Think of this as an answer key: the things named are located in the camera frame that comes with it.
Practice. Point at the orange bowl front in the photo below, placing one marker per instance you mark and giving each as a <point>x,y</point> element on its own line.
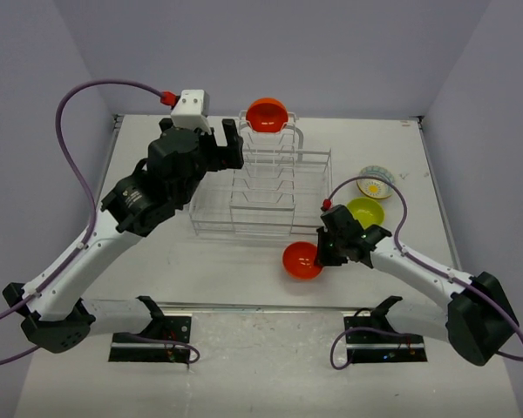
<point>299,260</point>

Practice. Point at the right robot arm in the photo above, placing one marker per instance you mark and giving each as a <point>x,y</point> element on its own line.
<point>470,312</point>

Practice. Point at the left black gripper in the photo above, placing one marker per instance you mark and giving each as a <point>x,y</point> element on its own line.
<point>229,156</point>

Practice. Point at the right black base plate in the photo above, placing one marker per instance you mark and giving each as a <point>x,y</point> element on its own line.
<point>366,347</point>

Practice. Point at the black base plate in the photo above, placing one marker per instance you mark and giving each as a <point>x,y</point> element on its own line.
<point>168,344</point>
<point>366,347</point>

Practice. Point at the blue patterned yellow bowl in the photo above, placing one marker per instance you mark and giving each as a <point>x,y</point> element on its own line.
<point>373,185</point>

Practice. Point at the orange bowl rear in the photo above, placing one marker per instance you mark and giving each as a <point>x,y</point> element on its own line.
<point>267,115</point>

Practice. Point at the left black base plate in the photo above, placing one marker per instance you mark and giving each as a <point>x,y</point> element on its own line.
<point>168,344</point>

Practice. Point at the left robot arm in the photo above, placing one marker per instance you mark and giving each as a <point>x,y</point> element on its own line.
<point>56,317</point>

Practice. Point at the orange bowl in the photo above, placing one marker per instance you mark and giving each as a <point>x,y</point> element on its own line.
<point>299,260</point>
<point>267,115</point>

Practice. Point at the lime green bowl front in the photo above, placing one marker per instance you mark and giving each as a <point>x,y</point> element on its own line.
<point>366,211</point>

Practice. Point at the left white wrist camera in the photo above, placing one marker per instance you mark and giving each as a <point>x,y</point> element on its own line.
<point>191,110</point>

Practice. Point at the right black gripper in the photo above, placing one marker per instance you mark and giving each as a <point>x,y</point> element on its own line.
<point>322,259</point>

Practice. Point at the white wire dish rack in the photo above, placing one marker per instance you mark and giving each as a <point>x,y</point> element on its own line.
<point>278,191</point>

